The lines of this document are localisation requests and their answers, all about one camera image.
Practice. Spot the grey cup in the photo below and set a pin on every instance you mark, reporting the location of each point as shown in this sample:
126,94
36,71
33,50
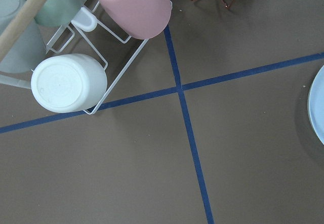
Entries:
29,50

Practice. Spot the light blue plate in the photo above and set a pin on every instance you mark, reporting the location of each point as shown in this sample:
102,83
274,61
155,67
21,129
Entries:
315,105

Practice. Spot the white cup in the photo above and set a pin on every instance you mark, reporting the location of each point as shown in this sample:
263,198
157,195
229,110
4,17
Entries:
68,83

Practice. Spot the pink cup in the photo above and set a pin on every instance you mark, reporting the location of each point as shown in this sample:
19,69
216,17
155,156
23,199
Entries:
141,19

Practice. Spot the green cup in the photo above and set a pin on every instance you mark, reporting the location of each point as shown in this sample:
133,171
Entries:
58,12

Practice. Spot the wooden rack handle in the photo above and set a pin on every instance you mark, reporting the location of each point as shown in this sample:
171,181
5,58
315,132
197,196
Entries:
19,24

